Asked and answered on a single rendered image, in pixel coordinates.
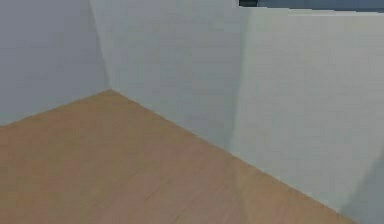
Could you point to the blue glass window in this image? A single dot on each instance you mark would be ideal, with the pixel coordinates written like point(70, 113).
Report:
point(320, 3)

